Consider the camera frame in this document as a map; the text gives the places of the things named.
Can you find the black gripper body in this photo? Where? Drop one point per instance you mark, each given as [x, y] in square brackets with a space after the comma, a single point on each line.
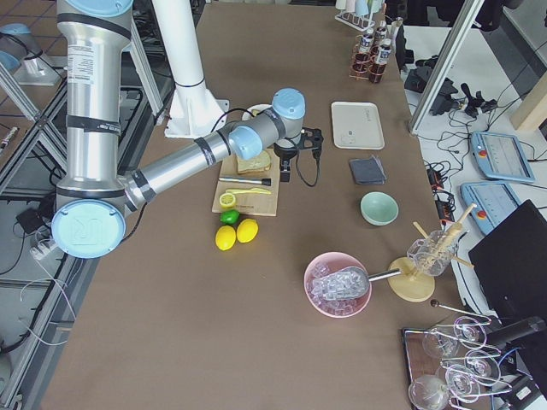
[285, 153]

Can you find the bread slice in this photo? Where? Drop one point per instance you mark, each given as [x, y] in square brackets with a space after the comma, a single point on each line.
[258, 164]

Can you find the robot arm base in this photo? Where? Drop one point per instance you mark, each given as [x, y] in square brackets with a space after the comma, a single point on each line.
[25, 59]

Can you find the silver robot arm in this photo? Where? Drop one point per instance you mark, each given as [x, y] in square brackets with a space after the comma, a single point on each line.
[93, 200]

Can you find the cream rabbit tray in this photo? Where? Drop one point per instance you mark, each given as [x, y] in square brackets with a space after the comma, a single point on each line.
[356, 125]

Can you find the wine glass rack tray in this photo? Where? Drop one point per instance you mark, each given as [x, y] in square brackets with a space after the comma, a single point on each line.
[452, 365]

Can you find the steel muddler black tip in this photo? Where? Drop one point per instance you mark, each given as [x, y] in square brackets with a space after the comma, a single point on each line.
[249, 181]

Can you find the yellow plastic knife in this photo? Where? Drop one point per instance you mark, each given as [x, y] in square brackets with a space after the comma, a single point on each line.
[252, 191]

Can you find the wooden cutting board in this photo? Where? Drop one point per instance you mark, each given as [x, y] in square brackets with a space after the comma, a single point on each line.
[247, 203]

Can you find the half lemon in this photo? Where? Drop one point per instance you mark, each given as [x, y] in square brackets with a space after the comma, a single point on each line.
[227, 200]

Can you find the yellow lemon upper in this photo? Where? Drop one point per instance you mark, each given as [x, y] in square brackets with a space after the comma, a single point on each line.
[247, 230]

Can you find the yellow lemon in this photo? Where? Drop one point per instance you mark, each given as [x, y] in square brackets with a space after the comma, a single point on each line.
[225, 237]
[247, 230]

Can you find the grey folded cloth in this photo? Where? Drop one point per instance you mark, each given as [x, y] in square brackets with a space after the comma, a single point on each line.
[367, 171]

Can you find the white plate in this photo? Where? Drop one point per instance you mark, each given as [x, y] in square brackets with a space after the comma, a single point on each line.
[254, 110]

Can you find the green lime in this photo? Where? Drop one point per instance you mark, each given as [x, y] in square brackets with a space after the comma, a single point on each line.
[230, 217]

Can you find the yellow lemon lower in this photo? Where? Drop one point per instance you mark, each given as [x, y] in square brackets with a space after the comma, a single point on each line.
[225, 237]

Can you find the dark drink bottle lower left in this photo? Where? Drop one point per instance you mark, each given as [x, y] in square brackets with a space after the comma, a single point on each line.
[380, 62]

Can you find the dark drink bottle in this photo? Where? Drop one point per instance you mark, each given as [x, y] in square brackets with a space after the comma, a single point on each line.
[380, 62]
[380, 33]
[365, 46]

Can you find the green bowl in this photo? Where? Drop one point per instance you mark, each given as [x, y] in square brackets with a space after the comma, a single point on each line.
[378, 208]

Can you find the pink bowl with ice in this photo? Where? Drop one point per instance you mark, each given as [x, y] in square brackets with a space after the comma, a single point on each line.
[325, 264]

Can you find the dark drink bottle upper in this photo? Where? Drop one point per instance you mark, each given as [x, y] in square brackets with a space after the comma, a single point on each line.
[365, 46]

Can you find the dark drink bottle lower right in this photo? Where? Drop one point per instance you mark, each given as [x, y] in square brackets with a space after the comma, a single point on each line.
[380, 33]

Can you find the white cup rack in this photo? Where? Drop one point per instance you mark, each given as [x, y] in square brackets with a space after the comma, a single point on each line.
[346, 14]

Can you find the steel ice scoop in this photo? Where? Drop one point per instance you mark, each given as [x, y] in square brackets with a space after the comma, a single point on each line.
[347, 284]

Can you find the clear glass mug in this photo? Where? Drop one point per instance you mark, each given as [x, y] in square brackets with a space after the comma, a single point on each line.
[432, 255]

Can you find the wooden cup tree stand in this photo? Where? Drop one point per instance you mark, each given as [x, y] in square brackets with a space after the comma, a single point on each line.
[413, 285]

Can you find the blue teach pendant upper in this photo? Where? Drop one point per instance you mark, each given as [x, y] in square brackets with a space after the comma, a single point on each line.
[500, 156]

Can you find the blue teach pendant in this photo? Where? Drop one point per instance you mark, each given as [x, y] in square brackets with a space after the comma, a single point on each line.
[495, 201]
[500, 156]

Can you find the blue teach pendant lower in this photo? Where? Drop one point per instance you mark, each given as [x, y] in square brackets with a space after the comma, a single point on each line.
[495, 201]

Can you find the black laptop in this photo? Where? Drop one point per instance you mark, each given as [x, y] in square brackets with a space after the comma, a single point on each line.
[510, 263]

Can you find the copper wire bottle rack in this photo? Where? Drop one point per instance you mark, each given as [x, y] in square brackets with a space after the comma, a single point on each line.
[362, 70]

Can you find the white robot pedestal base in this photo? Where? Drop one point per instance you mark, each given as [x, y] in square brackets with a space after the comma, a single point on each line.
[194, 111]

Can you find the aluminium frame post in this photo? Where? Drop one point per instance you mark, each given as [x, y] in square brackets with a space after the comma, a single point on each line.
[447, 55]

